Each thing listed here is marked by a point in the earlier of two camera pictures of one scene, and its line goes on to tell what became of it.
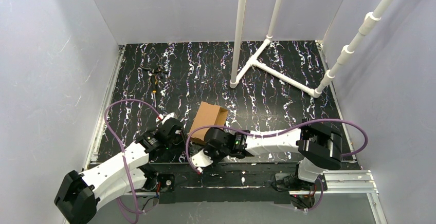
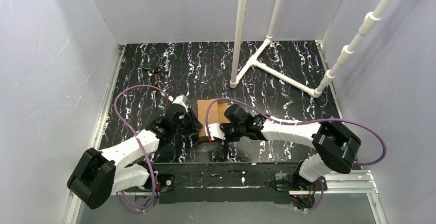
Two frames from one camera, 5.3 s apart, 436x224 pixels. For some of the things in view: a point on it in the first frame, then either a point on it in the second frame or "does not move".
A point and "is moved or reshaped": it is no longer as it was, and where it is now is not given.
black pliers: x=159 y=71 does not move
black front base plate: x=225 y=183 does not move
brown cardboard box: x=209 y=115 is moved or reshaped
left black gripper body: x=176 y=127 → x=192 y=120
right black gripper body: x=211 y=152 → x=225 y=131
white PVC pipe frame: x=239 y=29 does not move
